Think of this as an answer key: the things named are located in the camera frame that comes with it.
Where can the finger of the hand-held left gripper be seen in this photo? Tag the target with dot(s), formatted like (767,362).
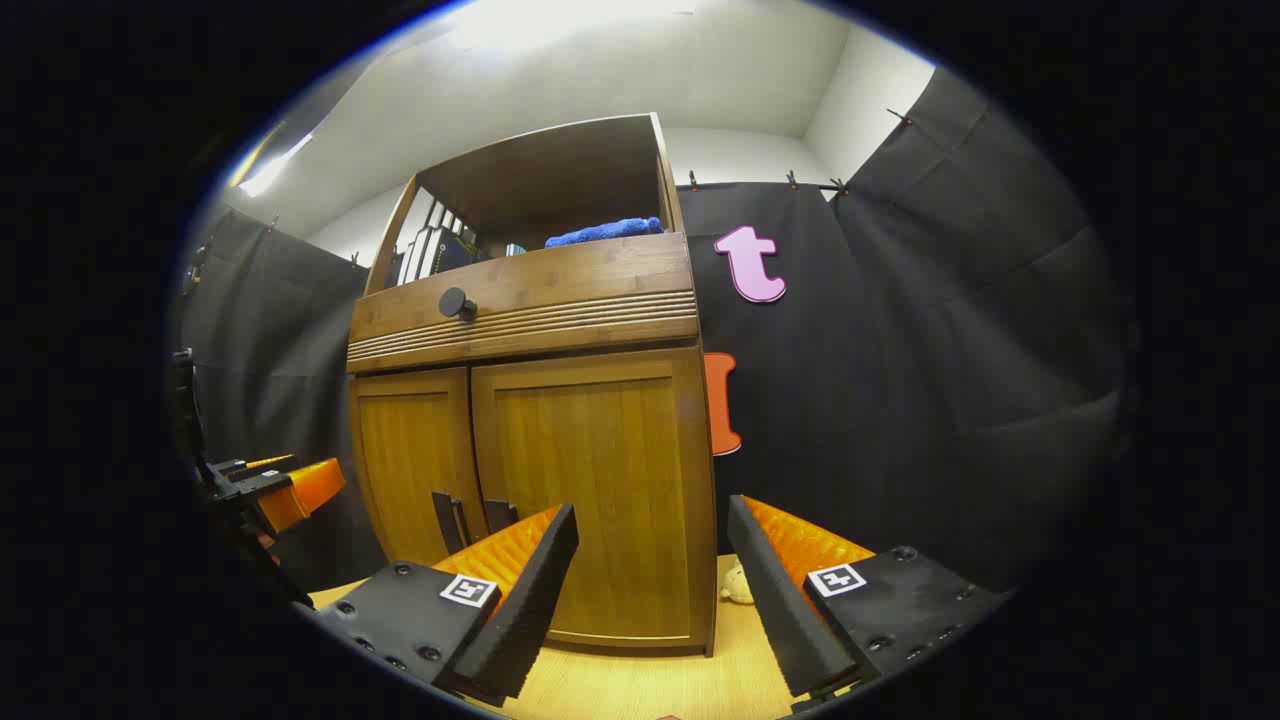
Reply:
(305,490)
(265,462)

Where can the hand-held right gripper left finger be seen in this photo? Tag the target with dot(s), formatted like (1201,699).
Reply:
(525,600)

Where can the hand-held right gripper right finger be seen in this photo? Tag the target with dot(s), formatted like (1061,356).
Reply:
(775,600)

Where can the wooden cabinet door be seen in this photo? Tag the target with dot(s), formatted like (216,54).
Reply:
(410,460)
(600,450)

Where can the wooden double-door shoe cabinet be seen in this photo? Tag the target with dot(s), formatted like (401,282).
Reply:
(560,170)

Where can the small cream plush toy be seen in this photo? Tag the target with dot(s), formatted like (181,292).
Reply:
(738,585)

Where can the black round drawer knob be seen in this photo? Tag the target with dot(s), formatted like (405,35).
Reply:
(455,303)

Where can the black backdrop cloth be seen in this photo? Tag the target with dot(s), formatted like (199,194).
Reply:
(900,350)

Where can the blue towel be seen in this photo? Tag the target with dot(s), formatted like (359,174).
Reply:
(605,232)

